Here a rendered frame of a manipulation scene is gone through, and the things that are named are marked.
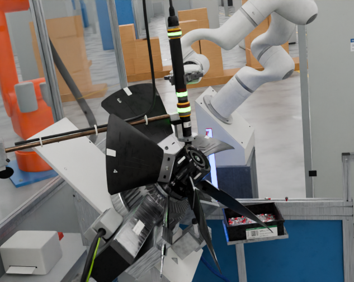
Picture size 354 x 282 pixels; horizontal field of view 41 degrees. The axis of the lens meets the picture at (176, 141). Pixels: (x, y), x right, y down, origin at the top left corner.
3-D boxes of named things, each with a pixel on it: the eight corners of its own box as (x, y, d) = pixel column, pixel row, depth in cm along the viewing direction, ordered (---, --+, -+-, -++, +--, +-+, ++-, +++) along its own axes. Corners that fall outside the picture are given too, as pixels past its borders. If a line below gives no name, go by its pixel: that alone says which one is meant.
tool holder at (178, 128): (176, 144, 156) (172, 116, 153) (169, 140, 162) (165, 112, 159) (201, 139, 159) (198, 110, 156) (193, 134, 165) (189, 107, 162)
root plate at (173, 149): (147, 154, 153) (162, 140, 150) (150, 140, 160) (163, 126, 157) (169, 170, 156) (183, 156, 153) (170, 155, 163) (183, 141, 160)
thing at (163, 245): (168, 200, 152) (161, 282, 122) (163, 196, 152) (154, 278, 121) (173, 196, 151) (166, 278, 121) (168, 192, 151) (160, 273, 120)
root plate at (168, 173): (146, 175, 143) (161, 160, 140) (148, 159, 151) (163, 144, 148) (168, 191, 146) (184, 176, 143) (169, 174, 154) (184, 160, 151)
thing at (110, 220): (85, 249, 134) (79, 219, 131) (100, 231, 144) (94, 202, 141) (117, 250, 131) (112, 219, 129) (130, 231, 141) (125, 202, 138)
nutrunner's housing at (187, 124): (185, 148, 159) (167, 7, 146) (180, 145, 163) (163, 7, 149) (196, 145, 160) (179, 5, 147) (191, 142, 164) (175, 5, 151)
